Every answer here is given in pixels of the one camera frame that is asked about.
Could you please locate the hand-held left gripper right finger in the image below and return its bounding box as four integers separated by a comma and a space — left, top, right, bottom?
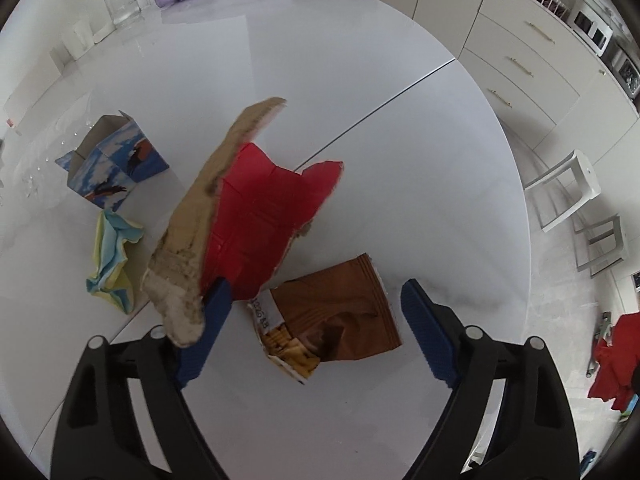
400, 278, 581, 480

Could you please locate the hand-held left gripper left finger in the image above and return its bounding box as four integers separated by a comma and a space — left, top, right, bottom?
50, 276, 233, 480

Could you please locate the torn red cardboard piece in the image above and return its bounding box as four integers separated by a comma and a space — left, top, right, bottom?
141, 97, 345, 349

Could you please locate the brown snack bag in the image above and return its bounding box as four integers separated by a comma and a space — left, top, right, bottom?
247, 253, 403, 386

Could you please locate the yellow and blue crumpled paper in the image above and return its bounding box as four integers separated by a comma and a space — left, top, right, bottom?
85, 208, 145, 315

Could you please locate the blue printed carton box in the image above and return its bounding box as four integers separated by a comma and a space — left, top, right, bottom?
55, 110, 171, 211

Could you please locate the grey stool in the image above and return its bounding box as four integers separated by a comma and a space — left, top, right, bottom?
572, 214, 628, 278

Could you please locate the white stool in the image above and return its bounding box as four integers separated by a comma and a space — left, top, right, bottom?
523, 150, 601, 233

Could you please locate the clear plastic tray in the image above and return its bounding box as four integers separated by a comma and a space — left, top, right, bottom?
0, 125, 96, 206

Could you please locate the white folded card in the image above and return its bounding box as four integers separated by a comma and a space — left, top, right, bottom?
2, 57, 65, 116

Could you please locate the beige drawer cabinet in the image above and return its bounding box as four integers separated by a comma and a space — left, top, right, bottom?
460, 0, 640, 161

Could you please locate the white mug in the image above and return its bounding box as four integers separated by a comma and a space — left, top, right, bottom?
62, 17, 96, 61

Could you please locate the silver countertop appliance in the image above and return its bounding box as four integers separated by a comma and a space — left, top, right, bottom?
607, 42, 640, 98

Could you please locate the wide clear glass tumbler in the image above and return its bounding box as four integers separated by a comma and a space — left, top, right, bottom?
103, 0, 151, 28

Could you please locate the white countertop oven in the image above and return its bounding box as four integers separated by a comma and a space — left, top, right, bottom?
570, 0, 615, 56

